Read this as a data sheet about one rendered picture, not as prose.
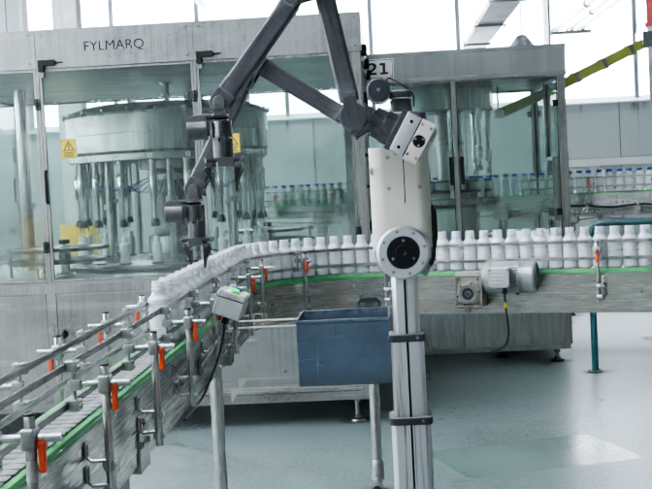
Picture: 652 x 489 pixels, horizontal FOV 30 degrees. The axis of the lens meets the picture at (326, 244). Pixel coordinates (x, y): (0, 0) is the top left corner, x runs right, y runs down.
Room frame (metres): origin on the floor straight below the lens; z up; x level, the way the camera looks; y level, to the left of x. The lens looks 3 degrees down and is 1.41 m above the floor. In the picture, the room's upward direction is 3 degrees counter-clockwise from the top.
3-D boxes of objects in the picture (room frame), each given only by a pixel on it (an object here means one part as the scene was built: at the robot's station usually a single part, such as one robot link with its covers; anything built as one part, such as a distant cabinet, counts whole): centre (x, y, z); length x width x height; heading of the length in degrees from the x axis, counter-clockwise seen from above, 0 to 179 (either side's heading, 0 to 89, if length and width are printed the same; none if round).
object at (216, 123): (3.46, 0.28, 1.57); 0.07 x 0.06 x 0.07; 88
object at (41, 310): (8.33, 1.08, 1.18); 2.88 x 2.73 x 2.35; 87
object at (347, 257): (5.28, -0.09, 1.08); 0.06 x 0.06 x 0.17
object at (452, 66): (9.59, -1.01, 1.15); 1.63 x 1.62 x 2.30; 177
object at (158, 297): (3.21, 0.45, 1.08); 0.06 x 0.06 x 0.17
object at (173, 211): (3.91, 0.45, 1.36); 0.12 x 0.09 x 0.12; 87
